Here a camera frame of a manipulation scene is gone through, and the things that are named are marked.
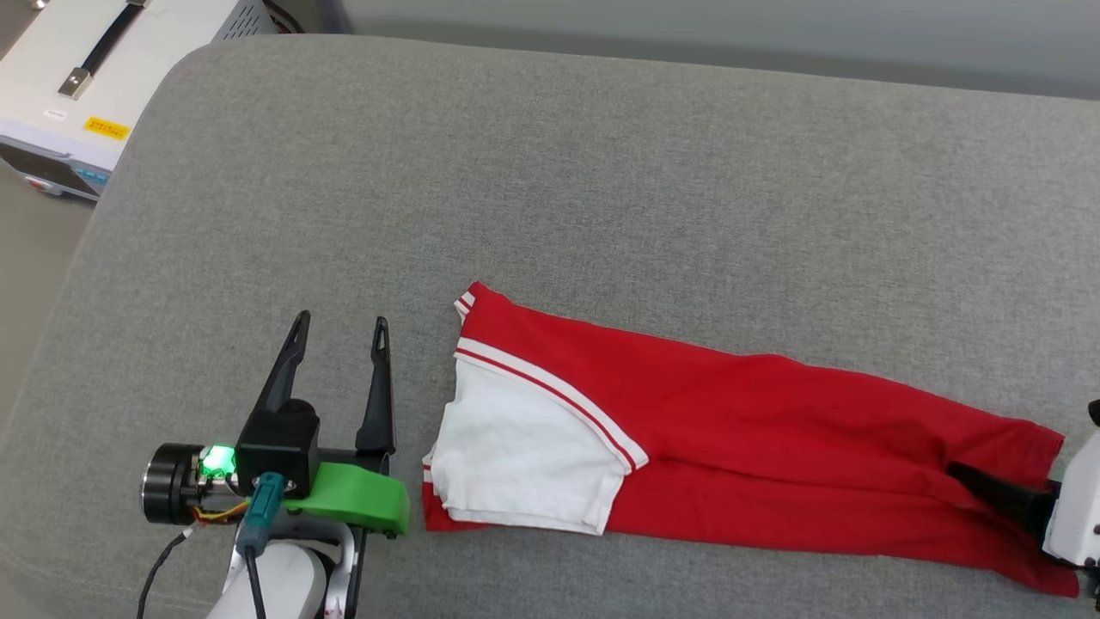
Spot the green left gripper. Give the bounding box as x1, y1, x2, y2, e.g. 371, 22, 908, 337
141, 310, 412, 539

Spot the red and white sports jersey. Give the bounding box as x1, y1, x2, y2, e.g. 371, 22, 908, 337
420, 280, 1083, 599

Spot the black cable with teal plug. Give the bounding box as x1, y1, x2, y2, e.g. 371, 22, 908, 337
235, 470, 286, 619

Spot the white metal equipment box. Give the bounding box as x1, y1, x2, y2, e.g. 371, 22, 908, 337
0, 0, 282, 204

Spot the yellow warning sticker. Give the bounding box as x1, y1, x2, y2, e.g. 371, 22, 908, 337
82, 115, 132, 144

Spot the thin black wire bundle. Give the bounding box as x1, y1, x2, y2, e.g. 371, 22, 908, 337
136, 503, 250, 619

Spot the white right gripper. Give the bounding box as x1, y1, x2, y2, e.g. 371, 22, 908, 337
944, 429, 1100, 568

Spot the black power cable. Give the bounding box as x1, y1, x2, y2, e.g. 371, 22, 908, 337
261, 0, 304, 36

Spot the black strap handle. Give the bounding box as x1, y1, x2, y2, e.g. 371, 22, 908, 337
58, 0, 154, 101

